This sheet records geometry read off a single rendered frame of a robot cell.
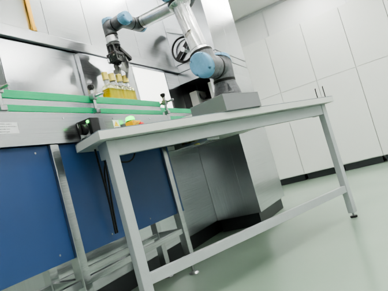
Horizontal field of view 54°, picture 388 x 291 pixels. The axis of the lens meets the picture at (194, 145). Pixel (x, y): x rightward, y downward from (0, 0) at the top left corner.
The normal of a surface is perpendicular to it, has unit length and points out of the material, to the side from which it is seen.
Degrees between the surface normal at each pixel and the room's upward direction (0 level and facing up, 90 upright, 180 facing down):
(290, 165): 90
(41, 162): 90
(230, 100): 90
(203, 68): 96
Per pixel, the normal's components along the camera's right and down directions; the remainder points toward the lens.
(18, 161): 0.85, -0.27
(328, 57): -0.46, 0.06
